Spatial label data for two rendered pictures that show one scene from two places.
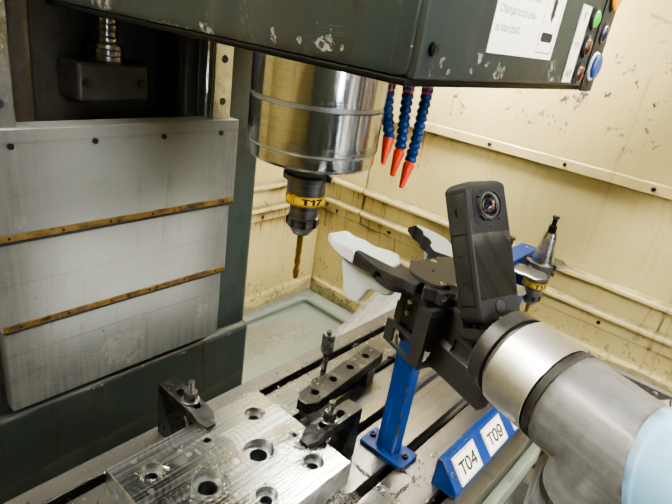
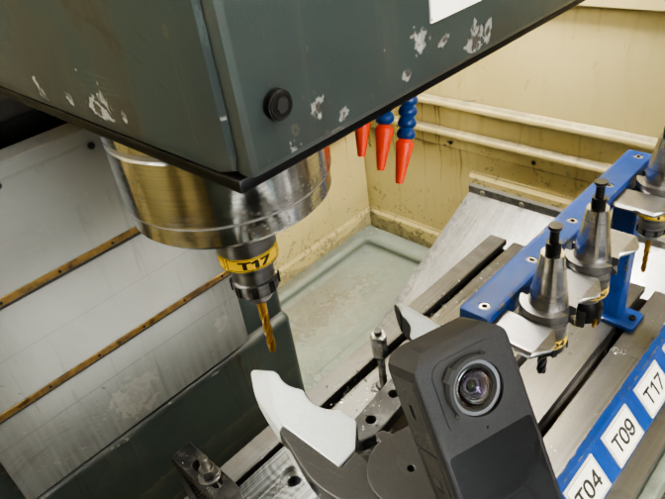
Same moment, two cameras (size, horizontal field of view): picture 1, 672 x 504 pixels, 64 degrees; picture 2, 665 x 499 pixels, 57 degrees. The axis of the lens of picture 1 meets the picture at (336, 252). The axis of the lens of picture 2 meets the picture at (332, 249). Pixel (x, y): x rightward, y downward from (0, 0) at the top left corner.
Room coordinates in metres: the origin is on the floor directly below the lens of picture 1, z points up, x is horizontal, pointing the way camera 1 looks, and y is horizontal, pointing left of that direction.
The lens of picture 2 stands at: (0.25, -0.10, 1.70)
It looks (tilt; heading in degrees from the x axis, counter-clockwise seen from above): 34 degrees down; 11
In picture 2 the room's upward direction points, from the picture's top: 9 degrees counter-clockwise
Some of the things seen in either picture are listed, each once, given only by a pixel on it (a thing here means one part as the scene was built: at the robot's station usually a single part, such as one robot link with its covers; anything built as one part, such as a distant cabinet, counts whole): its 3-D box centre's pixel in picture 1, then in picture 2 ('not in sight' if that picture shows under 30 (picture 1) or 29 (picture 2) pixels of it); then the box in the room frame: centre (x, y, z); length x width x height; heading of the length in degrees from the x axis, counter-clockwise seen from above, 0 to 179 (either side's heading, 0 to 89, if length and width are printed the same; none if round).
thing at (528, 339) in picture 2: not in sight; (522, 335); (0.77, -0.20, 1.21); 0.07 x 0.05 x 0.01; 52
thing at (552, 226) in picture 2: not in sight; (554, 239); (0.81, -0.23, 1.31); 0.02 x 0.02 x 0.03
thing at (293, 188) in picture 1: (306, 190); (245, 241); (0.66, 0.05, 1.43); 0.05 x 0.05 x 0.03
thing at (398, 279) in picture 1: (399, 272); (357, 464); (0.44, -0.06, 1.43); 0.09 x 0.05 x 0.02; 58
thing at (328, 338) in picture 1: (325, 356); (380, 359); (0.98, -0.01, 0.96); 0.03 x 0.03 x 0.13
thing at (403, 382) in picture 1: (402, 386); not in sight; (0.80, -0.16, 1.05); 0.10 x 0.05 x 0.30; 52
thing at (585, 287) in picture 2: not in sight; (570, 284); (0.85, -0.27, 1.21); 0.07 x 0.05 x 0.01; 52
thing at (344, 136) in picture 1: (316, 108); (216, 124); (0.66, 0.05, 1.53); 0.16 x 0.16 x 0.12
